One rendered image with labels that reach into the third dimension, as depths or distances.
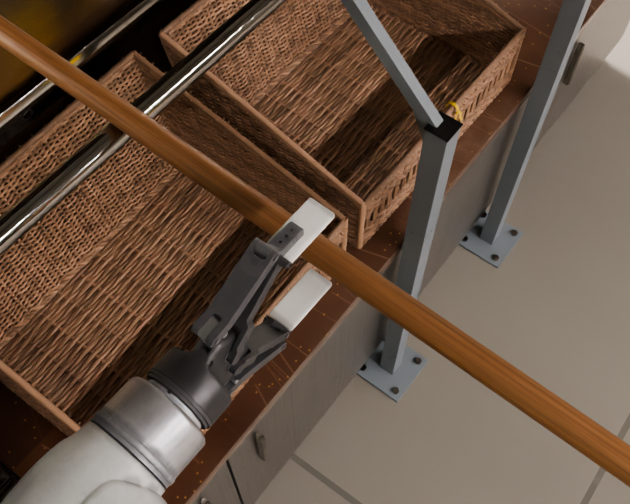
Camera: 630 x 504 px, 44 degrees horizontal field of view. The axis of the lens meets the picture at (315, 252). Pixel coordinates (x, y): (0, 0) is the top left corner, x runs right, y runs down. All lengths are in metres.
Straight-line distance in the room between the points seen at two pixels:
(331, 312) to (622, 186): 1.24
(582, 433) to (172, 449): 0.35
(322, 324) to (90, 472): 0.81
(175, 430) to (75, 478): 0.09
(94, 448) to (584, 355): 1.62
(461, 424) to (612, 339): 0.47
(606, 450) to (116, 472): 0.41
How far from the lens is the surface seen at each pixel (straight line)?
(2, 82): 1.29
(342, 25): 1.84
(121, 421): 0.68
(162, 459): 0.68
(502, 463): 1.98
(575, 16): 1.58
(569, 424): 0.73
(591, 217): 2.35
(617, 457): 0.73
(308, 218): 0.72
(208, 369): 0.69
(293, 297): 0.83
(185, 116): 1.47
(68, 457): 0.68
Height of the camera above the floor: 1.86
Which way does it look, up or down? 60 degrees down
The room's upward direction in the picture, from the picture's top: straight up
